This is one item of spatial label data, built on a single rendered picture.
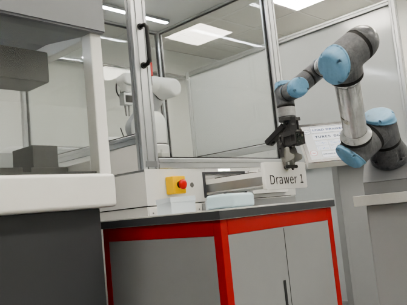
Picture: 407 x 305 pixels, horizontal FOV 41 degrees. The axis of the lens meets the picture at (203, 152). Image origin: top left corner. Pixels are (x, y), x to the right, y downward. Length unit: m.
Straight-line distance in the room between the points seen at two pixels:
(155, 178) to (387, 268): 0.96
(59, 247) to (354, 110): 1.07
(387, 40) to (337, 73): 2.13
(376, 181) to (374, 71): 1.79
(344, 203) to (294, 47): 1.62
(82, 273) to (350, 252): 1.76
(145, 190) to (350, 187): 1.36
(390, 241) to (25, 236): 1.33
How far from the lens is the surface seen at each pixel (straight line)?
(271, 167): 2.17
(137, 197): 2.17
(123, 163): 2.23
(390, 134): 2.15
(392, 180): 2.20
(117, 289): 1.92
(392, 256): 2.21
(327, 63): 1.80
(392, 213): 2.19
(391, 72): 3.85
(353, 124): 1.98
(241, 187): 2.23
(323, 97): 4.09
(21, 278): 1.62
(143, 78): 2.22
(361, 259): 3.12
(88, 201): 1.66
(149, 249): 1.76
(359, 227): 3.11
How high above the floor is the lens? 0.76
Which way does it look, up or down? 6 degrees up
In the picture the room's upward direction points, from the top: 6 degrees counter-clockwise
